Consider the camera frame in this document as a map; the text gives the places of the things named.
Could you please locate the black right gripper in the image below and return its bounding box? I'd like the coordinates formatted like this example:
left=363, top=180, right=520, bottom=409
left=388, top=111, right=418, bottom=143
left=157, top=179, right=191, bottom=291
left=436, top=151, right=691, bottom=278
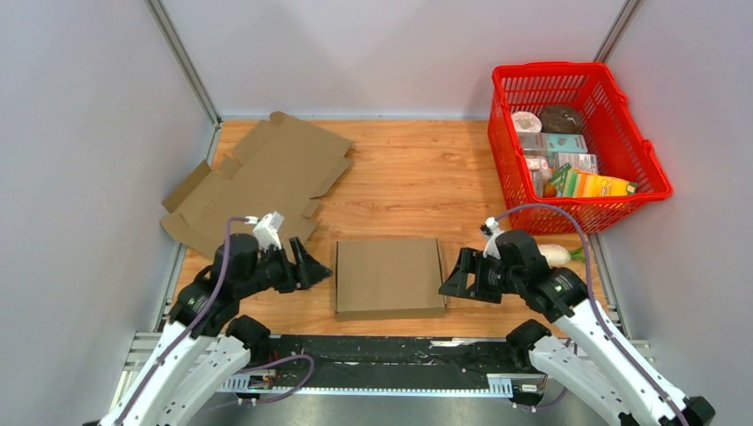
left=437, top=247, right=521, bottom=304

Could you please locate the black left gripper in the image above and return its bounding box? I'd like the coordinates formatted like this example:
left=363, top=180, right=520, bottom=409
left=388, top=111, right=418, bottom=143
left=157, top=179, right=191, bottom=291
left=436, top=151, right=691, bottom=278
left=238, top=235, right=335, bottom=296

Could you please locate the green product box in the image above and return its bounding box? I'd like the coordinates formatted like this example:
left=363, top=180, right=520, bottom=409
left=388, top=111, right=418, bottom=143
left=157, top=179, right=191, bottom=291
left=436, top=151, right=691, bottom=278
left=543, top=163, right=572, bottom=198

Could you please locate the orange yellow product box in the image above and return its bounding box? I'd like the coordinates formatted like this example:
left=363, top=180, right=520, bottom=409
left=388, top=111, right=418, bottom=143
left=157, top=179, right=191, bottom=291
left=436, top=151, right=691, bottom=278
left=561, top=171, right=638, bottom=198

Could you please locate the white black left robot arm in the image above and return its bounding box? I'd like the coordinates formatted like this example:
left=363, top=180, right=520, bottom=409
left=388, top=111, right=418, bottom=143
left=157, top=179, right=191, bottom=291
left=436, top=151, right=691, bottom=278
left=96, top=233, right=332, bottom=425

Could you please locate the teal product box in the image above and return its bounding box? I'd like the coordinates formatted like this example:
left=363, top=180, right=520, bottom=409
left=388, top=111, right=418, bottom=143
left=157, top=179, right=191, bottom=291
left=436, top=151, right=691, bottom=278
left=517, top=133, right=588, bottom=155

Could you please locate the brown cardboard sheet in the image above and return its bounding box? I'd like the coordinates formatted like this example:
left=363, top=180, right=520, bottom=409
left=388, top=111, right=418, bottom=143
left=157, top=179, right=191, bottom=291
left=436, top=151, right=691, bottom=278
left=161, top=112, right=353, bottom=257

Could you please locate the red plastic basket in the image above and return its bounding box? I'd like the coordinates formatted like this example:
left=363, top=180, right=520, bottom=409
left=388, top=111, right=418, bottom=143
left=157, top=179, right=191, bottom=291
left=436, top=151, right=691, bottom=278
left=487, top=60, right=674, bottom=236

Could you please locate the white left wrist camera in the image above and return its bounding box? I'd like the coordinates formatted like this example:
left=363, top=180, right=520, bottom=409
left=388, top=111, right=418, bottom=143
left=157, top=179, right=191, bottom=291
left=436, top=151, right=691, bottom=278
left=244, top=211, right=284, bottom=251

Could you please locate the white round container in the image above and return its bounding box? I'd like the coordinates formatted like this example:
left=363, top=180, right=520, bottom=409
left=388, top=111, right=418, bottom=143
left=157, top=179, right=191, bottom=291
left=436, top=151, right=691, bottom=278
left=511, top=111, right=543, bottom=133

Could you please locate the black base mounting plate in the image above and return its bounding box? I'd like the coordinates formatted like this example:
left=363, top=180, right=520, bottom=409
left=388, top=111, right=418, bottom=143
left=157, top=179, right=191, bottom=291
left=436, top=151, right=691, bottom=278
left=267, top=335, right=546, bottom=392

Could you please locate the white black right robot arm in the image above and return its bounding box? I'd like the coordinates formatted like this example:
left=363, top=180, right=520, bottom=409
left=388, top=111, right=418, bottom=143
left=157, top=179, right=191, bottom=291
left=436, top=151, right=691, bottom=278
left=439, top=228, right=716, bottom=425

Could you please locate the pink white product box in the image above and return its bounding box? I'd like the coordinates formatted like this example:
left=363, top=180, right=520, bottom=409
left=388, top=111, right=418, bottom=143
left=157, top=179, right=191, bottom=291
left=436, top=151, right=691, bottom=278
left=524, top=153, right=598, bottom=197

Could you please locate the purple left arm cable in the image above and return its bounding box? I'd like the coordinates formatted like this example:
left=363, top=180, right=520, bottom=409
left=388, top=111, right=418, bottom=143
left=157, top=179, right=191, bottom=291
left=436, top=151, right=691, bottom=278
left=111, top=216, right=316, bottom=426

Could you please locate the aluminium rail frame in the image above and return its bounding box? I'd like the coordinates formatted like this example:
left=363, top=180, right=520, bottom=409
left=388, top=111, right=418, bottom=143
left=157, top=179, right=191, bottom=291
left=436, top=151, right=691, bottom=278
left=103, top=321, right=686, bottom=425

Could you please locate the brown cardboard box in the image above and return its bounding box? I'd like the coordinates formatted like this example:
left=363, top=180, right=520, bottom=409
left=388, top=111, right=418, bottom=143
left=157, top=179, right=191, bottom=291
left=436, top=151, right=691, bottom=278
left=334, top=238, right=447, bottom=321

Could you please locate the white egg-shaped object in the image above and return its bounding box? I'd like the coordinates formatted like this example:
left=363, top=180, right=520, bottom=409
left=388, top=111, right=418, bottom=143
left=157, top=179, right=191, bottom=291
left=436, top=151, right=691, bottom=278
left=538, top=244, right=572, bottom=268

